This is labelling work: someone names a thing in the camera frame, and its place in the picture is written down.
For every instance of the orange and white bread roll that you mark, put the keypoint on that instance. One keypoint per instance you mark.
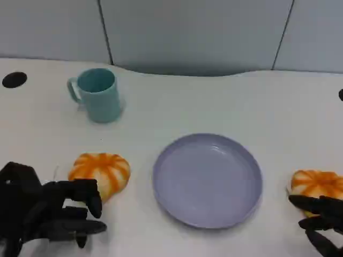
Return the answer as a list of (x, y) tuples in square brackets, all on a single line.
[(107, 168), (316, 183)]

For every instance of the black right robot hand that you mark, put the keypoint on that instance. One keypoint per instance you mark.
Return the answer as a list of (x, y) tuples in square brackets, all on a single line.
[(331, 214)]

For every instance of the pale green mug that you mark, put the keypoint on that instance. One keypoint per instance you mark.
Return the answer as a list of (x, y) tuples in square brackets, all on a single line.
[(103, 104)]

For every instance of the lilac plate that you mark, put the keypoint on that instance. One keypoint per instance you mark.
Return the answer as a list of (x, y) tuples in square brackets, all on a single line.
[(206, 184)]

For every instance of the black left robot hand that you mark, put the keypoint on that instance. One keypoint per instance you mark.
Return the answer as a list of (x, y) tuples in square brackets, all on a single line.
[(29, 208)]

